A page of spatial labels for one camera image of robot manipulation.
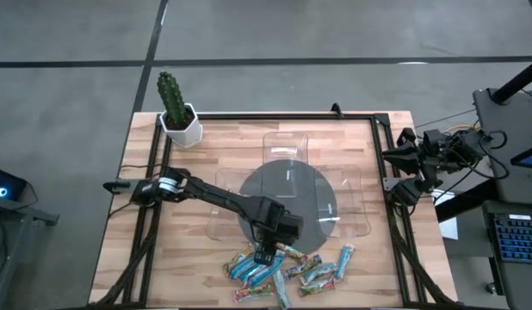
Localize white-backed green-edged granola bar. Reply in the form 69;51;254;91
272;269;293;310

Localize red green granola bar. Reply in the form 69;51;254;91
298;278;337;299
276;242;309;264
232;282;275;304

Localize backlit keyboard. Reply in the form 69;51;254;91
492;212;532;264

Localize black computer with blue light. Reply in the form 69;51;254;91
0;165;60;227

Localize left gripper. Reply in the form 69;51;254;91
250;195;305;266

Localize green cactus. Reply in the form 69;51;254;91
156;71;189;130

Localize round grey woven mat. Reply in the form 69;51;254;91
238;158;338;256

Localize computer monitor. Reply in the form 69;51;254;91
510;144;532;171

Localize black desk pole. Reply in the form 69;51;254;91
492;57;532;105

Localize yellow cables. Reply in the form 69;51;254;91
442;123;480;134

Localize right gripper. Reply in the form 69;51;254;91
382;140;442;191

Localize white paper sheet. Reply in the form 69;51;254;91
437;188;460;241

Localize black gantry post with brace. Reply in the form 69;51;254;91
388;201;455;307
88;205;162;307

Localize green orange granola bar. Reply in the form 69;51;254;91
222;244;255;276

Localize light blue granola bar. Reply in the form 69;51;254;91
333;243;356;282

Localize black workstation desk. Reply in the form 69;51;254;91
472;88;532;310

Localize blue green granola bar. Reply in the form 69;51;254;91
299;261;338;287

